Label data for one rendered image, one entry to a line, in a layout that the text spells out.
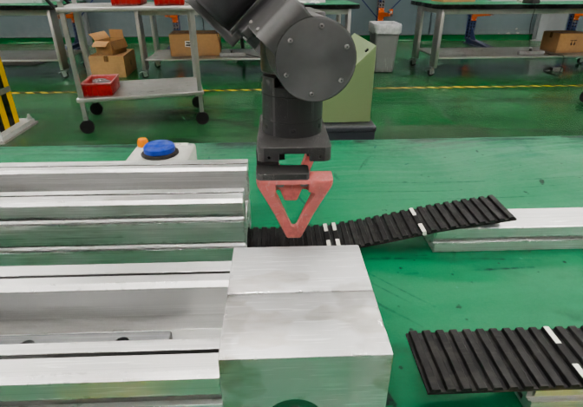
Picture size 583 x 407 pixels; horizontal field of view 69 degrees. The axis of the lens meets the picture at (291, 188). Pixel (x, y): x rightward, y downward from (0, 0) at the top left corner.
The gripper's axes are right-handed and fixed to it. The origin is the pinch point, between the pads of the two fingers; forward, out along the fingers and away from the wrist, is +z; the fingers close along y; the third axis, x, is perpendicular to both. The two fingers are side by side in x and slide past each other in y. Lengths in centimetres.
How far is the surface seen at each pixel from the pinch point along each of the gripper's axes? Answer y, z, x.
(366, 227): -0.7, 2.8, 8.3
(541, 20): -747, 50, 471
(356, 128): -41.4, 5.0, 14.4
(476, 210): 0.0, 0.5, 20.1
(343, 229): -0.7, 3.0, 5.8
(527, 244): 1.9, 3.7, 25.4
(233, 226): 5.0, -1.2, -5.7
